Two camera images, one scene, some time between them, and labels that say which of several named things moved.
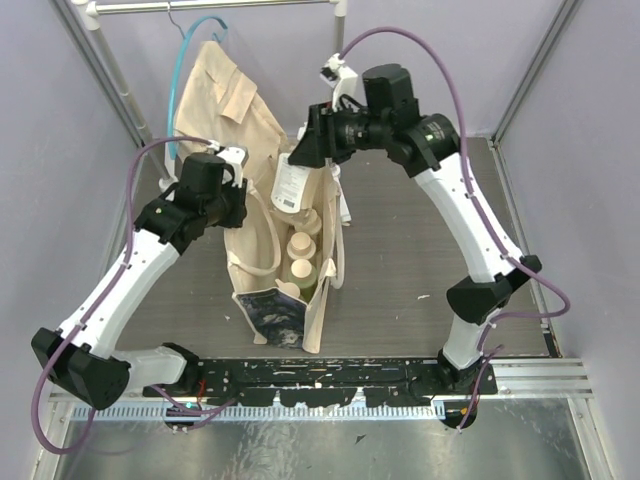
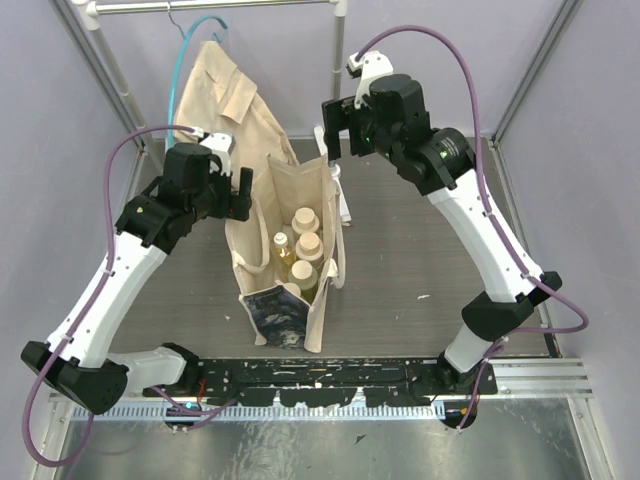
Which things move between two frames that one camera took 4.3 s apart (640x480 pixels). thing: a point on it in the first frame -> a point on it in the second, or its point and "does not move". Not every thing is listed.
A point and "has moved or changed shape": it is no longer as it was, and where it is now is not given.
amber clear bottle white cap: (293, 186) -> (284, 254)
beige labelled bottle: (307, 221) does not move
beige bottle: (301, 246) has moved or changed shape
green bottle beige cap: (304, 275) does not move
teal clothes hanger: (171, 148) does not move
